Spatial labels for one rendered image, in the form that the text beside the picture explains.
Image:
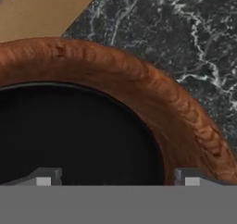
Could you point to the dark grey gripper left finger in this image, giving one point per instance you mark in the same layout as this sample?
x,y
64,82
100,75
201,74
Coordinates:
x,y
46,176

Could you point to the brown wooden bowl black inside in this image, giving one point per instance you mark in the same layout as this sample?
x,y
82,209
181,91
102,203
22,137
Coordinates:
x,y
129,89

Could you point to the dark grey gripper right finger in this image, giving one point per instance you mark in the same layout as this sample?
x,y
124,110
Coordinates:
x,y
191,176

